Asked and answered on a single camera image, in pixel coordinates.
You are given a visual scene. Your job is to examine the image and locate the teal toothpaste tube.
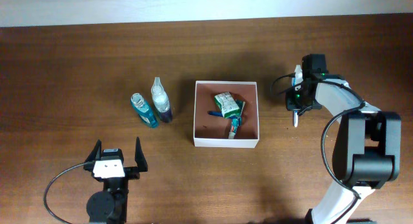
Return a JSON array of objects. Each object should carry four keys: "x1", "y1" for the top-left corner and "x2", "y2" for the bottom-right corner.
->
[{"x1": 228, "y1": 99, "x2": 245, "y2": 139}]

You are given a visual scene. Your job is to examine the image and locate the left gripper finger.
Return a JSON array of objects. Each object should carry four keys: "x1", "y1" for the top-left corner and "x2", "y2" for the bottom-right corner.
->
[
  {"x1": 85, "y1": 139, "x2": 102, "y2": 163},
  {"x1": 134, "y1": 137, "x2": 148, "y2": 172}
]

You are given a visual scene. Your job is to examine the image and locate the white cardboard box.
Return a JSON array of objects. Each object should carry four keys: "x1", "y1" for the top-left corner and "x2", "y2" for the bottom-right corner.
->
[{"x1": 193, "y1": 81, "x2": 259, "y2": 148}]

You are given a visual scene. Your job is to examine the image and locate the green white soap packet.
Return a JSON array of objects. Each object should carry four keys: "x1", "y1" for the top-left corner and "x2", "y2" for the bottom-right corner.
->
[{"x1": 214, "y1": 92, "x2": 241, "y2": 118}]

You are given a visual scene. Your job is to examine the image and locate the blue disposable razor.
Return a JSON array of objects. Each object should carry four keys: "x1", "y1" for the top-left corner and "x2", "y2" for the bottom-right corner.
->
[{"x1": 207, "y1": 111, "x2": 223, "y2": 117}]

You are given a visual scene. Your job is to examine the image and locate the teal mouthwash bottle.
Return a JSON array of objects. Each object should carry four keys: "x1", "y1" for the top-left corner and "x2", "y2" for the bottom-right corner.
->
[{"x1": 130, "y1": 93, "x2": 158, "y2": 128}]

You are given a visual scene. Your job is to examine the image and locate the clear foam soap bottle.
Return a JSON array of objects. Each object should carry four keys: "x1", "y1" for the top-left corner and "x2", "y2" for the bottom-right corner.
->
[{"x1": 151, "y1": 77, "x2": 173, "y2": 123}]

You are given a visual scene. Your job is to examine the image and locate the left black cable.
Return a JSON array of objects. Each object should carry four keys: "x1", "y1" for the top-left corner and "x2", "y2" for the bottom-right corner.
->
[{"x1": 43, "y1": 161, "x2": 94, "y2": 224}]

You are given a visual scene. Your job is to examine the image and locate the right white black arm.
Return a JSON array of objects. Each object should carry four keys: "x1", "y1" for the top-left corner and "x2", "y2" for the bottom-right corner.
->
[{"x1": 284, "y1": 54, "x2": 401, "y2": 224}]

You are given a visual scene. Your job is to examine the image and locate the blue white toothbrush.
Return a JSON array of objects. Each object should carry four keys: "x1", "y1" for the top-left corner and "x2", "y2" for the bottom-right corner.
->
[{"x1": 292, "y1": 110, "x2": 299, "y2": 128}]

